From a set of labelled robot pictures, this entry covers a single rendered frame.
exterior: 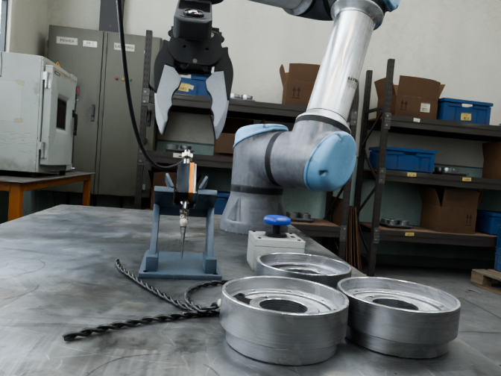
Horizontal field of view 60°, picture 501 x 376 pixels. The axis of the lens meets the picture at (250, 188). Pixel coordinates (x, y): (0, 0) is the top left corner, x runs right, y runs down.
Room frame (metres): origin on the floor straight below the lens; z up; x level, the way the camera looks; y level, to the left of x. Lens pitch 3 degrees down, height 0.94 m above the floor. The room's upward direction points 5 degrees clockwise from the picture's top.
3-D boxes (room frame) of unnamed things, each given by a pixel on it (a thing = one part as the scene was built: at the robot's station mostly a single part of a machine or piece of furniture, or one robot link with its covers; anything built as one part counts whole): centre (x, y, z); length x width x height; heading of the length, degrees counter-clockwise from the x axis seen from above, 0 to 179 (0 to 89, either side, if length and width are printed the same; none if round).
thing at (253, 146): (0.96, -0.02, 0.97); 0.13 x 0.12 x 0.14; 50
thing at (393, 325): (0.39, -0.14, 0.82); 0.10 x 0.10 x 0.04
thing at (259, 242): (0.63, -0.04, 0.82); 0.08 x 0.07 x 0.05; 7
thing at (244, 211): (0.96, -0.01, 0.85); 0.15 x 0.15 x 0.10
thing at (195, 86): (4.02, 0.68, 1.61); 0.52 x 0.38 x 0.22; 100
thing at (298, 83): (4.14, -0.46, 1.70); 0.56 x 0.36 x 0.39; 92
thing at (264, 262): (0.48, -0.07, 0.82); 0.10 x 0.10 x 0.04
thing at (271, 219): (0.63, -0.04, 0.85); 0.04 x 0.04 x 0.05
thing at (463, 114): (4.36, -1.96, 1.61); 0.52 x 0.38 x 0.22; 100
